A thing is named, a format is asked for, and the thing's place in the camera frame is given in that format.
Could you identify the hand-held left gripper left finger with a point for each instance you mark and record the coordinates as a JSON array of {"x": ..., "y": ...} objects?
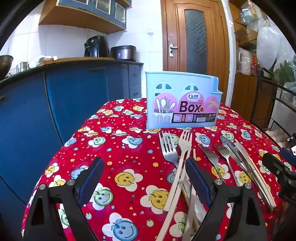
[{"x": 91, "y": 178}]

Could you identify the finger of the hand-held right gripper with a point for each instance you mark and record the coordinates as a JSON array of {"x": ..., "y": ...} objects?
[
  {"x": 288, "y": 154},
  {"x": 275, "y": 164}
]

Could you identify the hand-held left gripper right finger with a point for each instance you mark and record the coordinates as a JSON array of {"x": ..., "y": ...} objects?
[{"x": 200, "y": 185}]

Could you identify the small steel fork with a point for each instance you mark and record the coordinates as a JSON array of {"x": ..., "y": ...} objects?
[
  {"x": 223, "y": 150},
  {"x": 208, "y": 154}
]

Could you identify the light blue utensil box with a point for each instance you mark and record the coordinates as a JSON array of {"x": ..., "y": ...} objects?
[{"x": 185, "y": 109}]

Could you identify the small black device with screen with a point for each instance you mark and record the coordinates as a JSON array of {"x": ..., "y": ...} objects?
[{"x": 291, "y": 141}]

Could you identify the pile of eggs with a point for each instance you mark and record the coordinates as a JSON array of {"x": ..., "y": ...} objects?
[{"x": 275, "y": 136}]

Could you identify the red smiley printed tablecloth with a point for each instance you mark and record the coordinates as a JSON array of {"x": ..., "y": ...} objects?
[{"x": 129, "y": 157}]

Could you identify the wooden shelf unit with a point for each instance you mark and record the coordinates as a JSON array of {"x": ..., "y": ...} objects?
[{"x": 245, "y": 97}]

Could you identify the bag of green vegetables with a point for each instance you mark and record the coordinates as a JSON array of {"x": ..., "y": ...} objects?
[{"x": 286, "y": 71}]

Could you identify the blue base cabinets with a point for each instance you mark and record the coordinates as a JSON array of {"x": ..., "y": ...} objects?
[{"x": 69, "y": 92}]

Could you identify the red bottles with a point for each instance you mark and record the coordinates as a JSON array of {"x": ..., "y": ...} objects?
[{"x": 255, "y": 64}]

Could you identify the white bagged bundle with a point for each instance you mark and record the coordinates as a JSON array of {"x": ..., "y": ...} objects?
[{"x": 245, "y": 60}]

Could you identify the white plastic bag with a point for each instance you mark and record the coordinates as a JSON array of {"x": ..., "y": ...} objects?
[{"x": 270, "y": 46}]

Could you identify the wooden counter board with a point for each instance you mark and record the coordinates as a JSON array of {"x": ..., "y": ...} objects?
[{"x": 76, "y": 59}]

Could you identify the cardboard box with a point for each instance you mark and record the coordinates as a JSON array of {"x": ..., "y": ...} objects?
[{"x": 246, "y": 36}]

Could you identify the dark rice cooker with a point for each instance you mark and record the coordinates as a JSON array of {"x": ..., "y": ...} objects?
[{"x": 123, "y": 53}]

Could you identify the black air fryer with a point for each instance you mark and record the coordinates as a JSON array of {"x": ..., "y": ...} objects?
[{"x": 96, "y": 46}]

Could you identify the metal wok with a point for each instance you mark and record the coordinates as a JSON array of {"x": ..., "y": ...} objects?
[{"x": 5, "y": 64}]

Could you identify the wooden door with glass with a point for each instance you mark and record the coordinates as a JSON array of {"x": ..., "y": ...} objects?
[{"x": 171, "y": 27}]

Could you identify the white wall switch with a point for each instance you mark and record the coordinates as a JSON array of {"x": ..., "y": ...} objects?
[{"x": 150, "y": 32}]

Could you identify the blue wall cabinet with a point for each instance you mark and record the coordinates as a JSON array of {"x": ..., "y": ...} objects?
[{"x": 69, "y": 18}]

